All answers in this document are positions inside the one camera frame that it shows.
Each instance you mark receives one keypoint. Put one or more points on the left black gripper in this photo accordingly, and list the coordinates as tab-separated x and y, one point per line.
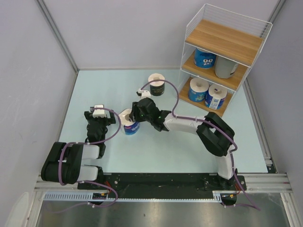
111	120

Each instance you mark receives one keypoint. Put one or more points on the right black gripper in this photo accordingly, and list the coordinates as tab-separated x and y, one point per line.
134	115

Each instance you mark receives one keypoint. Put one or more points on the blue monster paper roll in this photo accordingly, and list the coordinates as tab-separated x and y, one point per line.
204	59

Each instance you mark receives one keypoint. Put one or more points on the grey paper roll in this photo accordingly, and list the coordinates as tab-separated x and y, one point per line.
224	68

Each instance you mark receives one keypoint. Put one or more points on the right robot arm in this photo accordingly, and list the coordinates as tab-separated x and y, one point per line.
215	134

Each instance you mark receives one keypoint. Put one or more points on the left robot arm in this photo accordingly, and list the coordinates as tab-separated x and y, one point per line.
64	161

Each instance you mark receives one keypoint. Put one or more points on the black wrapped paper roll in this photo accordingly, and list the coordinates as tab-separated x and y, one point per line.
157	84

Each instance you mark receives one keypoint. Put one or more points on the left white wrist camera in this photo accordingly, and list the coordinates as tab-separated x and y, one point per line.
98	111

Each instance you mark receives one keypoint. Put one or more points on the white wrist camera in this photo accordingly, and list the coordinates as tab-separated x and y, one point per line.
98	111
143	94

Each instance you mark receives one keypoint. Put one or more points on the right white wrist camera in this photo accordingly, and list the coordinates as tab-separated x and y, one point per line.
143	94

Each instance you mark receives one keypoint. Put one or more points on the white slotted cable duct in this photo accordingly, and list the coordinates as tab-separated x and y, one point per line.
91	196

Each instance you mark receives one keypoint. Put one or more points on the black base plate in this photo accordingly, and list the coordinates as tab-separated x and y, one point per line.
165	186

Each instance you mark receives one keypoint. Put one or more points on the white wire wooden shelf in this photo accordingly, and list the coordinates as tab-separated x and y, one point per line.
226	34

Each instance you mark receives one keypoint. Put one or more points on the aluminium rail frame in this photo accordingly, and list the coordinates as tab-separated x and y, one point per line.
256	183

